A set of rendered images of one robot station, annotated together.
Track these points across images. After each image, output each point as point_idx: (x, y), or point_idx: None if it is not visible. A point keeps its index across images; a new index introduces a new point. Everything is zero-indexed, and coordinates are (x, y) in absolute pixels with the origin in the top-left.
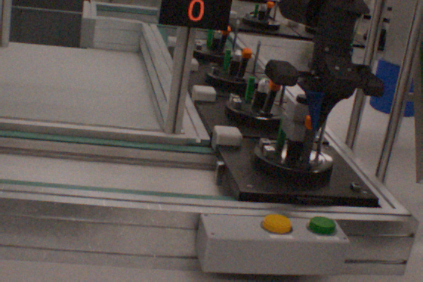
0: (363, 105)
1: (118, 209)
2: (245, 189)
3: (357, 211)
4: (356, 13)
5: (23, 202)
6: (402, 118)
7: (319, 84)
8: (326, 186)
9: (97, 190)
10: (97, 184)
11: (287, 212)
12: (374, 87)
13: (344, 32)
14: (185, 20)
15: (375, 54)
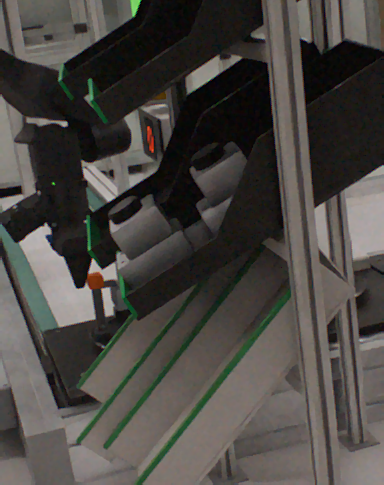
0: (339, 313)
1: None
2: (48, 331)
3: (39, 395)
4: (40, 144)
5: None
6: None
7: (51, 228)
8: (88, 364)
9: (34, 298)
10: (91, 304)
11: (17, 361)
12: (53, 241)
13: (35, 166)
14: (149, 150)
15: (332, 223)
